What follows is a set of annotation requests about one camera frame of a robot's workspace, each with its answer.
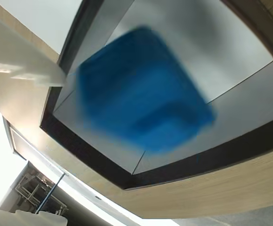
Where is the blue rod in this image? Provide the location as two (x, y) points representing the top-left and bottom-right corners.
(35, 173), (67, 213)

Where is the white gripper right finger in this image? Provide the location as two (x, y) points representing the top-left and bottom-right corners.
(0, 206), (68, 226)

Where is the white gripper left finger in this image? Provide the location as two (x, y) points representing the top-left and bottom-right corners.
(0, 11), (66, 87)

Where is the blue square block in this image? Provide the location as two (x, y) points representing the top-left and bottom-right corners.
(76, 25), (219, 153)

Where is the metal rack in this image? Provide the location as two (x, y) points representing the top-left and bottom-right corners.
(15, 171), (69, 215)

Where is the dark brown box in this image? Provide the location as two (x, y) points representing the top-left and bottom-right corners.
(39, 0), (273, 191)

